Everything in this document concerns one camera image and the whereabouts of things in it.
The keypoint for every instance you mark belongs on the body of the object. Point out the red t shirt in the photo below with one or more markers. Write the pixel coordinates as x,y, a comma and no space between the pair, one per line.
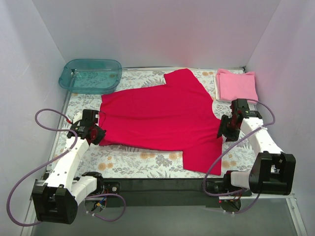
176,116

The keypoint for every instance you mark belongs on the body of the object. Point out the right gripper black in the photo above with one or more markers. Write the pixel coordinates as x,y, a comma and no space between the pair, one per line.
224,129

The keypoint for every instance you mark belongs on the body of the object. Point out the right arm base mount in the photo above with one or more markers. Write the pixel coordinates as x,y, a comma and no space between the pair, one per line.
223,190

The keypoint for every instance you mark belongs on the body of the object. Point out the teal transparent plastic bin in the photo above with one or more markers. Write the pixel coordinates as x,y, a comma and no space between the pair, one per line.
91,76

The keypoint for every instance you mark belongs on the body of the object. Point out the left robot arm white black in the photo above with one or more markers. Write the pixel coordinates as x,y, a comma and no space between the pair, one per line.
58,198

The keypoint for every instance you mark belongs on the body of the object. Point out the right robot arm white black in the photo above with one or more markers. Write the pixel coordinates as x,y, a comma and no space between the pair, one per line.
273,169

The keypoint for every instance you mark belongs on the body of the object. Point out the folded pink t shirt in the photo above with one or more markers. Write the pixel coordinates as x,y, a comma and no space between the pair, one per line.
233,86

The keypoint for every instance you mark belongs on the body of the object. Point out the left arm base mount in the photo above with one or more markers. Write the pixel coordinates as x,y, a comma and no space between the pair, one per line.
110,187

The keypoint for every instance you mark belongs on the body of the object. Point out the folded white t shirt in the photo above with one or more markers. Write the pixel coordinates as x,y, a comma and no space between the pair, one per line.
217,91

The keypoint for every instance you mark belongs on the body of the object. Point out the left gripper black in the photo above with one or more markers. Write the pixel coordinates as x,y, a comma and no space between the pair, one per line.
97,135

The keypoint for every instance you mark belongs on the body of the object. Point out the aluminium frame rail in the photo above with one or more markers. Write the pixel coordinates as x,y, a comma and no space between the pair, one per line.
244,196

